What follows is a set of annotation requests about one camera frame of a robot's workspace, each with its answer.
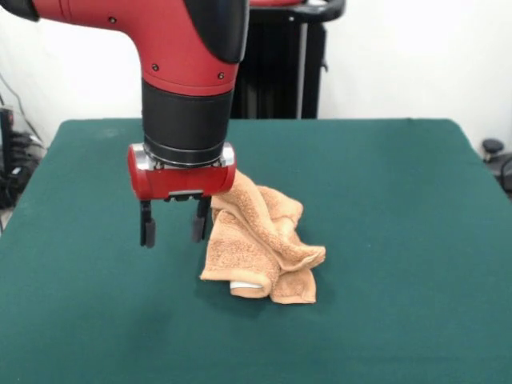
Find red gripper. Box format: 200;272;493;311
127;142;237;249

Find tan terry cloth towel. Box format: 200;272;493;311
198;170;327;306

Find black electronics box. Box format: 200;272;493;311
0;106;16;210

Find dark green table cloth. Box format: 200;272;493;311
0;118;512;384

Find black cable bundle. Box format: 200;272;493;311
10;131;48;169

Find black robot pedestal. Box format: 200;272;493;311
230;0;347;120

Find grey wall cable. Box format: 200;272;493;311
0;74;45;145

